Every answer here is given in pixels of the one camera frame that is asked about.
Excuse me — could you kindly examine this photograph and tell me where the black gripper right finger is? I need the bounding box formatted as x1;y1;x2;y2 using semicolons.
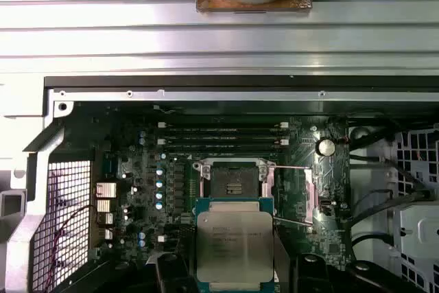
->
274;237;405;293

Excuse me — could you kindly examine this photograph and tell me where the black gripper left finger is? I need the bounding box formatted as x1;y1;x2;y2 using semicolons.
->
51;254;198;293

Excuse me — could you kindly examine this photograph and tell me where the silver CPU chip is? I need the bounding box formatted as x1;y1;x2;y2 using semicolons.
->
193;198;276;292

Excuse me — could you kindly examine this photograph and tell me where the metal socket cover frame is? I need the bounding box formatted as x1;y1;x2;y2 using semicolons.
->
262;165;317;228

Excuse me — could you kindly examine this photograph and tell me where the CPU socket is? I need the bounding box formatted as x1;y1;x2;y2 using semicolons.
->
191;157;277;204

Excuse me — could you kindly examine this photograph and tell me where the black clip RAM slot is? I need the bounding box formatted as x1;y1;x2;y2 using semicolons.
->
161;128;285;138
164;147;282;156

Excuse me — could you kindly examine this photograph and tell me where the white clip RAM slot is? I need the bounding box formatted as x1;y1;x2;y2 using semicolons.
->
156;137;290;147
156;120;290;129

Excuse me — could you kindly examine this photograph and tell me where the green motherboard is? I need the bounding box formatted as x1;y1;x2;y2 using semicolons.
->
91;102;351;268

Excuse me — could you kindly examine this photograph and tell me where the silver metal drive cage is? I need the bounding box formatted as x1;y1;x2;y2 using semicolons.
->
390;128;439;293

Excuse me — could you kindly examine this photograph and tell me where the silver coin battery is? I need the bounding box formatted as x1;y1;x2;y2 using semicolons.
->
315;137;336;157

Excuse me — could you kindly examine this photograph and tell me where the black silver PC case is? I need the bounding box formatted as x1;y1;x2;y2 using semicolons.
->
0;75;439;293

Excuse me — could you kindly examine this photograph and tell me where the black cable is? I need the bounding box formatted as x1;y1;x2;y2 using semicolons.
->
348;232;394;250

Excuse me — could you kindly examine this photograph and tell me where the thin red wire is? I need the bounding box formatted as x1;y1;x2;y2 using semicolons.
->
46;204;95;283

